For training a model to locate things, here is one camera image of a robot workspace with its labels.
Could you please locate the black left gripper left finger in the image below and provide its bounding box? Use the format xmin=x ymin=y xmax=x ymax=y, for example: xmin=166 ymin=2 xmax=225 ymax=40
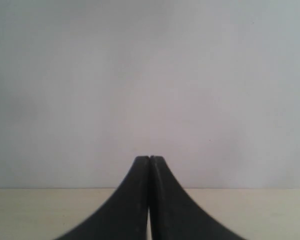
xmin=58 ymin=156 xmax=150 ymax=240

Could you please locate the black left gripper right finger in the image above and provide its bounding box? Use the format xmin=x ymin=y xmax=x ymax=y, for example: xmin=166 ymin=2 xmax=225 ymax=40
xmin=148 ymin=156 xmax=243 ymax=240

